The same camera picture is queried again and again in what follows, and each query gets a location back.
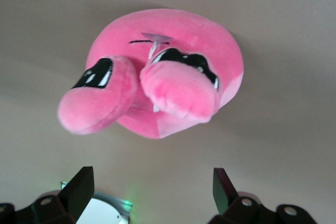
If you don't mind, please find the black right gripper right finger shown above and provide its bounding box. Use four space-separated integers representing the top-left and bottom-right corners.
211 167 317 224

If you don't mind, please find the brown table cover mat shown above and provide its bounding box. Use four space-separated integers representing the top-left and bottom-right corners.
0 0 336 224

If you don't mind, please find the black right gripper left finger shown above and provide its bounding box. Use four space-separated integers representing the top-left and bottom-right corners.
0 166 95 224

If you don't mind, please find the pink plush toy with sunglasses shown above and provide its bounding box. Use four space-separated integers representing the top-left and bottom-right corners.
57 10 245 140

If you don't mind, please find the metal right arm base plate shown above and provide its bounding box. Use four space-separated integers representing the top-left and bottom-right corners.
60 180 133 219

